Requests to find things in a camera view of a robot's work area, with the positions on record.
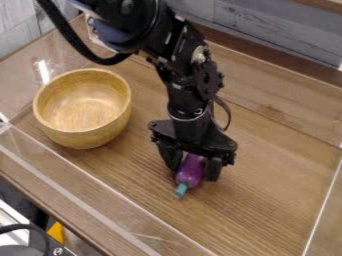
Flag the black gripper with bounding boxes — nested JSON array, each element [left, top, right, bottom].
[[148, 119, 237, 182]]

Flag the purple toy eggplant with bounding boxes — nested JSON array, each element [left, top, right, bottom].
[[173, 153, 207, 198]]

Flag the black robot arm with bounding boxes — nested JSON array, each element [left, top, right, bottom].
[[37, 0, 237, 181]]

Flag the brown wooden bowl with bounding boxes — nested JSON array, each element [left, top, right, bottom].
[[32, 68, 132, 149]]

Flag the clear acrylic table barrier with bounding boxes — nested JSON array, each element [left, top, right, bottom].
[[0, 32, 342, 256]]

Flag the yellow label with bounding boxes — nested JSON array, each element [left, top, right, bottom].
[[48, 222, 64, 244]]

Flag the black cable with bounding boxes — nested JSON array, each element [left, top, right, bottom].
[[0, 223, 50, 256]]

